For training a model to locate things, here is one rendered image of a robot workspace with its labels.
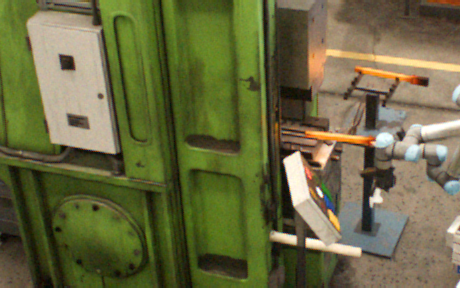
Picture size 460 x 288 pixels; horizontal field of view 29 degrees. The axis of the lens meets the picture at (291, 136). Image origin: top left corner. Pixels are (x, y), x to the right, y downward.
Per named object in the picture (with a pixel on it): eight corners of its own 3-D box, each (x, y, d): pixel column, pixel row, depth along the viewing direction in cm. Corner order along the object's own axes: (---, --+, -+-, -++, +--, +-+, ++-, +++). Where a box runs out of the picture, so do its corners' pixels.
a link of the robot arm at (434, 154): (444, 166, 416) (445, 152, 411) (421, 163, 419) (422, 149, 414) (447, 157, 422) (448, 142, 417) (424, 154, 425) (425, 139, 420)
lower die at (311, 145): (323, 141, 444) (323, 127, 439) (312, 163, 428) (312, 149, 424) (245, 128, 455) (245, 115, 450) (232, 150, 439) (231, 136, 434)
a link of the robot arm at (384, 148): (391, 143, 376) (373, 139, 379) (390, 164, 382) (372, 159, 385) (397, 133, 382) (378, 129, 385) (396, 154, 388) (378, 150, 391)
